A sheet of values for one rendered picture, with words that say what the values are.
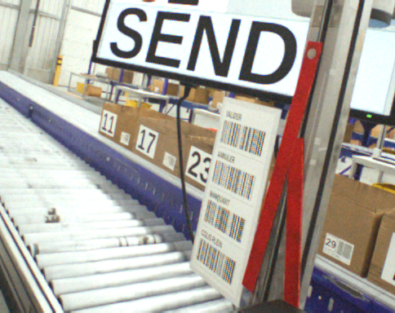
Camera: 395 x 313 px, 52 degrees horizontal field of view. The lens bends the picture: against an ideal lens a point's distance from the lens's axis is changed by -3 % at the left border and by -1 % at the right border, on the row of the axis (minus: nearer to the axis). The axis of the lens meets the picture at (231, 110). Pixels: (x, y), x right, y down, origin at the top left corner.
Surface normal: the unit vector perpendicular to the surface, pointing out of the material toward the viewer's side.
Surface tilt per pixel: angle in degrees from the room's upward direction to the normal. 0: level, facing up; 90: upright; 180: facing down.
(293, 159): 90
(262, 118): 90
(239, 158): 90
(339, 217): 90
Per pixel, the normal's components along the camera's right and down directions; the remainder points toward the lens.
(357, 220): -0.74, -0.12
